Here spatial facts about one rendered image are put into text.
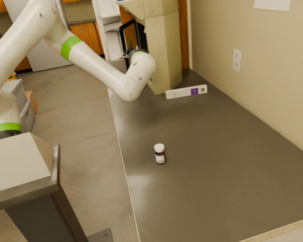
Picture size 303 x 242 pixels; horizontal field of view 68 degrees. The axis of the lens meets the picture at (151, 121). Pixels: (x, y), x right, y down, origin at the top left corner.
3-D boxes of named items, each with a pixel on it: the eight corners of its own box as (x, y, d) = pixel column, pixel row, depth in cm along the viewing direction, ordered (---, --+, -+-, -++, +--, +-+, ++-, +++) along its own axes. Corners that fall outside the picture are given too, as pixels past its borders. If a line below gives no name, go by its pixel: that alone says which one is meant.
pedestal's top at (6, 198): (-26, 218, 85) (-32, 211, 83) (-5, 166, 112) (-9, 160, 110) (60, 190, 92) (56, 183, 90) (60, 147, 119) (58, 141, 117)
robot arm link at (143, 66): (164, 65, 94) (143, 51, 89) (148, 89, 97) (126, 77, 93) (156, 56, 106) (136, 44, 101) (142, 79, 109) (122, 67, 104)
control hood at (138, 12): (134, 14, 152) (132, -3, 147) (145, 19, 125) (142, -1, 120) (118, 17, 151) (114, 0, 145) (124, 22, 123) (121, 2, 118)
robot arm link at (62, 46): (33, 31, 100) (52, 13, 102) (45, 47, 112) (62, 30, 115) (63, 54, 97) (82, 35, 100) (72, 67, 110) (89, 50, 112)
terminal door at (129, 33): (143, 74, 173) (134, 18, 152) (132, 90, 148) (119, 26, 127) (142, 74, 173) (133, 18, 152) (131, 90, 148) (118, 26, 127)
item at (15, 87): (31, 98, 339) (22, 78, 322) (21, 116, 288) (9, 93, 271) (2, 104, 333) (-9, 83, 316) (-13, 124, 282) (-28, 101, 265)
